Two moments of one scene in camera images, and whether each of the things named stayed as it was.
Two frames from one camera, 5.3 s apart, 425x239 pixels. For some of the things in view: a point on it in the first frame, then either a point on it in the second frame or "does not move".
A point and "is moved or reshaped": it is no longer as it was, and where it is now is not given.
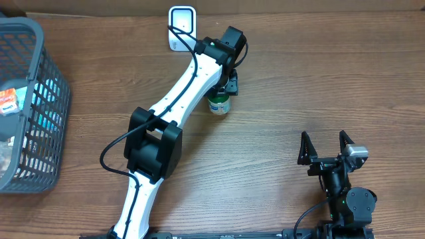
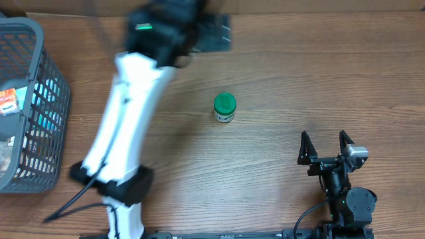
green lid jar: [220, 104] is moved or reshaped
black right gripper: [320, 162] does not move
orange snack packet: [8, 101] does not move
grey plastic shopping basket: [32, 141] does not move
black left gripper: [232, 86] → [209, 30]
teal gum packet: [21, 93] does not move
